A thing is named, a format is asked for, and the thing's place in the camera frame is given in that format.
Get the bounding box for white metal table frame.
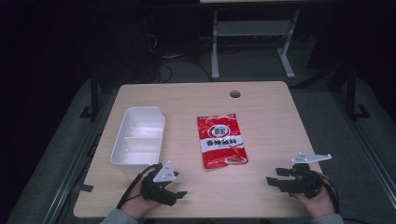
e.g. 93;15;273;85
199;0;302;80

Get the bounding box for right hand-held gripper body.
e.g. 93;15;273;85
278;152;332;200

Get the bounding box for black table edge bracket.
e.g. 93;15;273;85
73;183;94;193

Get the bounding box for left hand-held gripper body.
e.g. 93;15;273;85
140;161;180;207

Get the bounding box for white divided plastic container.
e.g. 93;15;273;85
109;106;166;174

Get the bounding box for red seasoning packet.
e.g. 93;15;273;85
196;113;249;170

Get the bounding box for person's left hand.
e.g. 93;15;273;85
120;175;163;220

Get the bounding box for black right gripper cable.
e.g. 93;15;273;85
314;171;341;215

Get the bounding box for black metal stand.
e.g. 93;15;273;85
344;63;372;123
79;74;101;123

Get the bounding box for black floor cables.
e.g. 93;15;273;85
145;32;215;84

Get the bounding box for person's right hand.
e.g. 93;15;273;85
289;185;336;219

